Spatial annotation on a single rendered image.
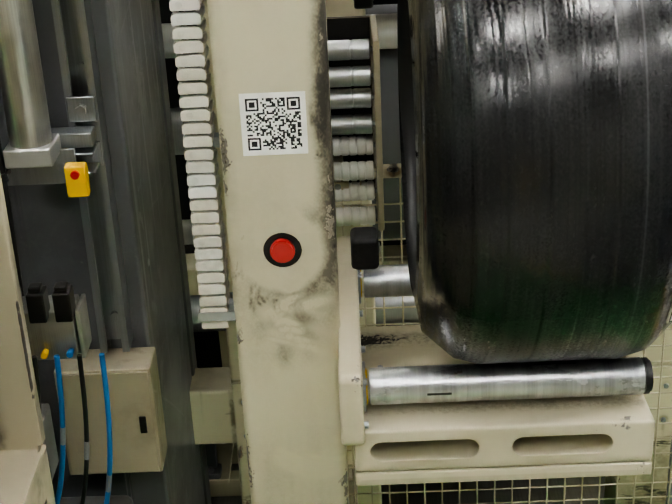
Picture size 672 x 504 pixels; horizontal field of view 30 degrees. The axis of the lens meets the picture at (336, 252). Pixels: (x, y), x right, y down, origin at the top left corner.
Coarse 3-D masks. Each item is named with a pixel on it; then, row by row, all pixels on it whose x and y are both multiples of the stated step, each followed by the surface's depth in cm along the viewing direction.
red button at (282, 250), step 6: (276, 240) 149; (282, 240) 149; (288, 240) 149; (276, 246) 149; (282, 246) 149; (288, 246) 149; (270, 252) 149; (276, 252) 149; (282, 252) 149; (288, 252) 149; (294, 252) 149; (276, 258) 150; (282, 258) 150; (288, 258) 150
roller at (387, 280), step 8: (400, 264) 176; (368, 272) 175; (376, 272) 175; (384, 272) 175; (392, 272) 175; (400, 272) 175; (408, 272) 175; (368, 280) 174; (376, 280) 174; (384, 280) 174; (392, 280) 174; (400, 280) 174; (408, 280) 174; (368, 288) 175; (376, 288) 175; (384, 288) 175; (392, 288) 175; (400, 288) 175; (408, 288) 175; (368, 296) 176; (376, 296) 176; (384, 296) 176; (392, 296) 176
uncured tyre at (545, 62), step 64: (448, 0) 126; (512, 0) 124; (576, 0) 124; (640, 0) 124; (448, 64) 125; (512, 64) 123; (576, 64) 123; (640, 64) 123; (448, 128) 125; (512, 128) 123; (576, 128) 123; (640, 128) 123; (448, 192) 127; (512, 192) 125; (576, 192) 125; (640, 192) 125; (448, 256) 130; (512, 256) 128; (576, 256) 128; (640, 256) 128; (448, 320) 138; (512, 320) 134; (576, 320) 134; (640, 320) 135
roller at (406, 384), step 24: (576, 360) 151; (600, 360) 150; (624, 360) 150; (648, 360) 150; (384, 384) 149; (408, 384) 149; (432, 384) 149; (456, 384) 149; (480, 384) 149; (504, 384) 149; (528, 384) 149; (552, 384) 149; (576, 384) 149; (600, 384) 149; (624, 384) 149; (648, 384) 149
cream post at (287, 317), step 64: (256, 0) 137; (320, 0) 137; (256, 64) 140; (320, 64) 140; (320, 128) 143; (256, 192) 146; (320, 192) 146; (256, 256) 150; (320, 256) 150; (256, 320) 154; (320, 320) 154; (256, 384) 158; (320, 384) 158; (256, 448) 162; (320, 448) 162
